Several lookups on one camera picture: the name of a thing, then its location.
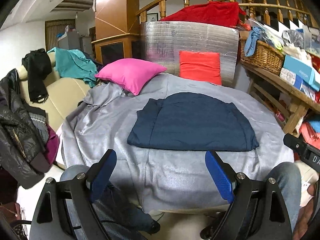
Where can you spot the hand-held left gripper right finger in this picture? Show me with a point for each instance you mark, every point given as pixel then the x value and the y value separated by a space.
pixel 218 175

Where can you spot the red folded cloth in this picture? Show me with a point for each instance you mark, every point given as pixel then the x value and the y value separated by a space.
pixel 310 132

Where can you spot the wicker basket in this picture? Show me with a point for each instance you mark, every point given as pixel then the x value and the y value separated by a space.
pixel 262 55

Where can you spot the pink pillow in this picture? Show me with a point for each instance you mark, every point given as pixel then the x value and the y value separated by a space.
pixel 130 75

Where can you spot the person's leg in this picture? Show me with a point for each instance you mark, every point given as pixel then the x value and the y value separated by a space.
pixel 125 205
pixel 287 180

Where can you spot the red blanket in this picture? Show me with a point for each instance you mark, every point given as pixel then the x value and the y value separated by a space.
pixel 207 12

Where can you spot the black garment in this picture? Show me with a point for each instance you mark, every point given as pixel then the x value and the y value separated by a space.
pixel 37 75

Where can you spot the person's right leg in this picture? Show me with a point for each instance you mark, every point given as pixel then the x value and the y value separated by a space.
pixel 287 180

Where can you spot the light blue cloth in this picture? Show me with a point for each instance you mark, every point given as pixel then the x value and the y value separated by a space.
pixel 252 40

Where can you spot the wooden shelf table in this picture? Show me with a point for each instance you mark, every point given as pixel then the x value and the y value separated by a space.
pixel 275 80

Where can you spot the teal cloth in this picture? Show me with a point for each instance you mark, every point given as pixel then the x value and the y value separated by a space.
pixel 72 62

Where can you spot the navy blue puffer jacket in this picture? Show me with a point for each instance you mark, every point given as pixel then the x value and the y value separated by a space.
pixel 195 122

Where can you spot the silver foil insulation board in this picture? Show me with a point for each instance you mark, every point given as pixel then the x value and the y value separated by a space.
pixel 162 42

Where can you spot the magenta cloth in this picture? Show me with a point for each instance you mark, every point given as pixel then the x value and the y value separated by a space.
pixel 52 145

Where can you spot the grey cabinet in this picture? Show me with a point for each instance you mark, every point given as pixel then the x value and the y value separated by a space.
pixel 68 40

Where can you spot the small picture frame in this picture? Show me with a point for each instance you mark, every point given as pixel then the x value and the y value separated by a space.
pixel 152 17

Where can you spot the wooden column cabinet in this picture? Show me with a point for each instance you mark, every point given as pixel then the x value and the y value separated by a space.
pixel 112 10

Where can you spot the person's left leg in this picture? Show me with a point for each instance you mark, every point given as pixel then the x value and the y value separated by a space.
pixel 125 205

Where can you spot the grey bed sheet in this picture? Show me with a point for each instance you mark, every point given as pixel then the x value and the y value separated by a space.
pixel 175 175

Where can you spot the beige sofa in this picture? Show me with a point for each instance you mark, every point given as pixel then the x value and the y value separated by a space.
pixel 65 95

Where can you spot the white and blue box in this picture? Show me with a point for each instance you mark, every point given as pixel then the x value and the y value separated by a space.
pixel 295 82

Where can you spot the pile of plastic bags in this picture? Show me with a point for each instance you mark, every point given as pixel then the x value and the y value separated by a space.
pixel 292 37

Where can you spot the black shoe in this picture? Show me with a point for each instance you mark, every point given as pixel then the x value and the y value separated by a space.
pixel 207 231
pixel 151 227

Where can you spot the red-orange pillow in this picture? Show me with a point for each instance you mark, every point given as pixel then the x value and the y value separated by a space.
pixel 200 66

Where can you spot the black shiny jacket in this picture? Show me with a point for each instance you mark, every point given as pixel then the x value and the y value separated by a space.
pixel 17 135

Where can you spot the blue cardboard box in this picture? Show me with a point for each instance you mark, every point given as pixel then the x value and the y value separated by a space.
pixel 300 70

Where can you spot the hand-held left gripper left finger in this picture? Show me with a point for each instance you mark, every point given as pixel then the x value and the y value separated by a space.
pixel 103 172

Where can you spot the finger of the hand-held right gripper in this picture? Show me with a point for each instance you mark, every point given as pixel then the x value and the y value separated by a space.
pixel 292 142

